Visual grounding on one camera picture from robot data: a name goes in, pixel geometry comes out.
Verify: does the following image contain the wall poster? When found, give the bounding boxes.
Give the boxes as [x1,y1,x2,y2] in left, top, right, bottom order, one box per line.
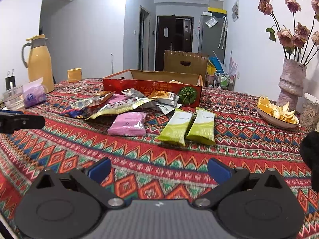
[232,0,239,22]

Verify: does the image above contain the patterned red tablecloth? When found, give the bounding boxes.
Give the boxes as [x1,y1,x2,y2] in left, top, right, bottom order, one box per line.
[1,79,318,238]

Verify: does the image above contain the brown wooden chair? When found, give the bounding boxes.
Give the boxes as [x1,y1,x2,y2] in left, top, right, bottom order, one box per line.
[164,50,209,79]

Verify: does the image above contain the grey refrigerator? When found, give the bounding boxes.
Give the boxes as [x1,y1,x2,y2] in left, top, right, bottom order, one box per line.
[198,14,225,57]

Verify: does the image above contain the yellow round cup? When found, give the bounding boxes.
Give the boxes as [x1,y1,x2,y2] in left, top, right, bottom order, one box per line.
[67,68,82,82]

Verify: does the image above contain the yellow thermos jug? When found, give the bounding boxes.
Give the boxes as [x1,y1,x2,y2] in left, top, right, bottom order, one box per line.
[22,35,55,93]

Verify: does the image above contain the colourful foil snack bag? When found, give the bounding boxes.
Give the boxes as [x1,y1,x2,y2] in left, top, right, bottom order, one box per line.
[59,91,115,119]

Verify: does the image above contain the cluttered storage rack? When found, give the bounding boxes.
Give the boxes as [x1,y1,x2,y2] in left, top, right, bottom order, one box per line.
[205,72,236,91]

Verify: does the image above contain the long green nut packet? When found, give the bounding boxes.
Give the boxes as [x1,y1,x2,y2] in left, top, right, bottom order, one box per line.
[87,98,154,120]

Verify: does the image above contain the orange white chips packet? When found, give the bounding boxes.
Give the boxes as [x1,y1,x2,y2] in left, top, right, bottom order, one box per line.
[149,91,179,107]

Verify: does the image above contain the clear plastic cup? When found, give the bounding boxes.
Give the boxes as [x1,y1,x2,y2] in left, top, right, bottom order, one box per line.
[3,86,25,111]

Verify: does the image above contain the purple tissue pack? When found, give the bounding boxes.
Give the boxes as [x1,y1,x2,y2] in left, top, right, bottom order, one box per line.
[23,77,48,109]

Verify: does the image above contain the red cardboard snack box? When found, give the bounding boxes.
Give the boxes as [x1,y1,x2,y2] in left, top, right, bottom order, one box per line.
[103,70,203,107]

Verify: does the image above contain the silver foil snack packet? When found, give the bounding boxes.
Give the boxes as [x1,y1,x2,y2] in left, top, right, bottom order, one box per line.
[121,88,182,115]

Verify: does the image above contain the dark brown door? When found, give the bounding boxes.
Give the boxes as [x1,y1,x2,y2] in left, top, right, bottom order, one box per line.
[155,15,194,71]

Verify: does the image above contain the pink textured vase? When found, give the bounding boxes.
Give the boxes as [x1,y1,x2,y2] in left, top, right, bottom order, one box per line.
[276,59,307,111]

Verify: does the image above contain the plate of orange peels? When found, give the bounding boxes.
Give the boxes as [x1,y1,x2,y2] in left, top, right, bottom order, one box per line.
[256,97,299,129]

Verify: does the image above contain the white cable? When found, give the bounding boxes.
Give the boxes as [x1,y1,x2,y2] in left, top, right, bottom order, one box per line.
[54,80,95,91]

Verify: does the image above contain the green snack bar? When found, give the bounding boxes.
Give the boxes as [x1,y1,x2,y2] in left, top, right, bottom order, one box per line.
[157,109,192,146]
[186,107,215,145]

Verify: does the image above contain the pink snack packet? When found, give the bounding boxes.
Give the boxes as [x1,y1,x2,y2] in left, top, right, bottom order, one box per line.
[105,94,127,104]
[107,112,147,136]

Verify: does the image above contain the dried pink roses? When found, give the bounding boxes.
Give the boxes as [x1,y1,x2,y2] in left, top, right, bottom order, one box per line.
[256,0,319,65]

